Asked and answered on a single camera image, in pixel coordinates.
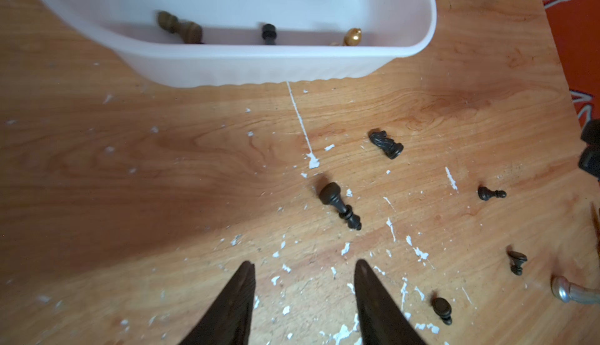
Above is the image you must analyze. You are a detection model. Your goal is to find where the gold and black pawn pair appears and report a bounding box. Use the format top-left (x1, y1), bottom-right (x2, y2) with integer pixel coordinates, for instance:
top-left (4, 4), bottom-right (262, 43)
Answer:
top-left (331, 28), bottom-right (362, 47)

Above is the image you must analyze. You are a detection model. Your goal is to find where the black king chess piece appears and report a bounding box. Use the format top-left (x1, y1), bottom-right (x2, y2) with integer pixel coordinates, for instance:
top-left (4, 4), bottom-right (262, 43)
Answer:
top-left (319, 182), bottom-right (362, 231)

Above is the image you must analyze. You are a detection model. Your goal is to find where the black knight chess piece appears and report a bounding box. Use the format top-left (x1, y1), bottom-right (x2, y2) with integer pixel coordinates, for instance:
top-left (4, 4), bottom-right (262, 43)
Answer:
top-left (369, 130), bottom-right (404, 160)

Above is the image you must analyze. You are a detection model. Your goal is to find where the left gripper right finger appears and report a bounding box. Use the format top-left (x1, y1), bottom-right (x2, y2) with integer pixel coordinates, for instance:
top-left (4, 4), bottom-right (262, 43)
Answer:
top-left (354, 259), bottom-right (426, 345)

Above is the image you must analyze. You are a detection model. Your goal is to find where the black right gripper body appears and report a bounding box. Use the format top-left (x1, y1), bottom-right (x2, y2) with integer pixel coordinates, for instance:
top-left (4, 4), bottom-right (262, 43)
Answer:
top-left (578, 119), bottom-right (600, 179)

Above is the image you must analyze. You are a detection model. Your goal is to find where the white plastic storage box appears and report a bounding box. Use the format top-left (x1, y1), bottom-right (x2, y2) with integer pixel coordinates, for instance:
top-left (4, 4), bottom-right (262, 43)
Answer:
top-left (40, 0), bottom-right (437, 88)

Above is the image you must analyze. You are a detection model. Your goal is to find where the olive pawn chess piece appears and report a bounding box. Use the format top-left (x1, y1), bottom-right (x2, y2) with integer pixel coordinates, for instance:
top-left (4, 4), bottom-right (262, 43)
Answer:
top-left (157, 11), bottom-right (203, 44)

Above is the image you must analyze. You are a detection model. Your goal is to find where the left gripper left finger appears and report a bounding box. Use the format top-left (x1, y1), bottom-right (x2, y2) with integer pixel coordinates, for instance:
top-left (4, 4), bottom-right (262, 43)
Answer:
top-left (180, 261), bottom-right (256, 345)

